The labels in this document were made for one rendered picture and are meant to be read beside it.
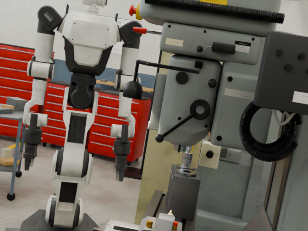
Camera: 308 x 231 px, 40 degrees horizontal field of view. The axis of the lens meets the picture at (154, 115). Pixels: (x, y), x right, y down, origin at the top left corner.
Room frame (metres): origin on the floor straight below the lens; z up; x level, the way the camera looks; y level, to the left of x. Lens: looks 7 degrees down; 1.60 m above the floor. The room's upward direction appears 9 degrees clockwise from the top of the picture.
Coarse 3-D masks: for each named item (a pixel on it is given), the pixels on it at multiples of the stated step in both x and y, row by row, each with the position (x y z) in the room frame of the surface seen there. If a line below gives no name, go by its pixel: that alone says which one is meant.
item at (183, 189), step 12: (180, 168) 1.94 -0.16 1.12; (192, 168) 1.96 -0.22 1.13; (180, 180) 1.82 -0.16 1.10; (192, 180) 1.82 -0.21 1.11; (168, 192) 1.96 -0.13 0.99; (180, 192) 1.82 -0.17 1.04; (192, 192) 1.82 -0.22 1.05; (168, 204) 1.84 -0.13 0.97; (180, 204) 1.82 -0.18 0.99; (192, 204) 1.82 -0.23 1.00; (180, 216) 1.82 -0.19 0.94; (192, 216) 1.82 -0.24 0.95
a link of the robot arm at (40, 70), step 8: (32, 64) 2.16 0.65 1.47; (40, 64) 2.17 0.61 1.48; (48, 64) 2.18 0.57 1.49; (32, 72) 2.15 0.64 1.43; (40, 72) 2.16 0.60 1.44; (48, 72) 2.16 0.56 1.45; (40, 80) 2.18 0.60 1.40; (40, 88) 2.18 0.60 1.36; (32, 96) 2.19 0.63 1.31; (40, 96) 2.18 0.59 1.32
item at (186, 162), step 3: (183, 156) 1.97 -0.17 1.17; (186, 156) 1.96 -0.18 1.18; (189, 156) 1.96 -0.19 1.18; (183, 159) 1.96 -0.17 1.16; (186, 159) 1.96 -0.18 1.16; (189, 159) 1.96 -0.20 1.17; (183, 162) 1.96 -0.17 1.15; (186, 162) 1.96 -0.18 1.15; (189, 162) 1.96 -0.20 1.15; (183, 165) 1.96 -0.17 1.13; (186, 165) 1.96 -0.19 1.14; (189, 165) 1.96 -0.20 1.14
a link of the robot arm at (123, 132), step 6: (114, 126) 2.20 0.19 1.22; (120, 126) 2.22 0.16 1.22; (126, 126) 2.18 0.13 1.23; (114, 132) 2.20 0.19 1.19; (120, 132) 2.20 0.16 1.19; (126, 132) 2.17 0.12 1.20; (120, 138) 2.20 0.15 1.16; (126, 138) 2.17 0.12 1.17; (114, 144) 2.20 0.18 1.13; (120, 144) 2.18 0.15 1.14; (126, 144) 2.19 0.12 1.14
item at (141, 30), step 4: (136, 28) 1.70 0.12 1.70; (140, 28) 1.69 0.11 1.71; (144, 28) 1.69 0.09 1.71; (136, 32) 1.71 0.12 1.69; (140, 32) 1.70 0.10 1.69; (144, 32) 1.69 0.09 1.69; (148, 32) 1.69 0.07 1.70; (152, 32) 1.69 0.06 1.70; (156, 32) 1.69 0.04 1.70; (160, 32) 1.69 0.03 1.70
